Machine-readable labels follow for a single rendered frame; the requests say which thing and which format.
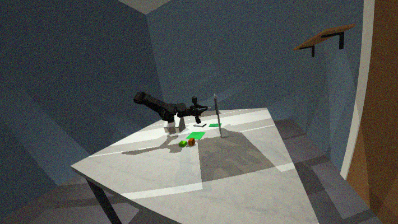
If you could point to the green square marking on table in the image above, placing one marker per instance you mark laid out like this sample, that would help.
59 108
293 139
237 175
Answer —
196 135

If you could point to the orange rectangular block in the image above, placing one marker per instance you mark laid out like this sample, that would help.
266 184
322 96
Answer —
191 141

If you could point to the small green block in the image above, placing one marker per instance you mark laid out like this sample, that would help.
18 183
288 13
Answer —
182 143

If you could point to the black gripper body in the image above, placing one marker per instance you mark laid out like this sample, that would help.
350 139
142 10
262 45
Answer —
194 100

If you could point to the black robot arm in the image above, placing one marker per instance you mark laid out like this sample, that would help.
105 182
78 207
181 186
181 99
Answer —
166 111

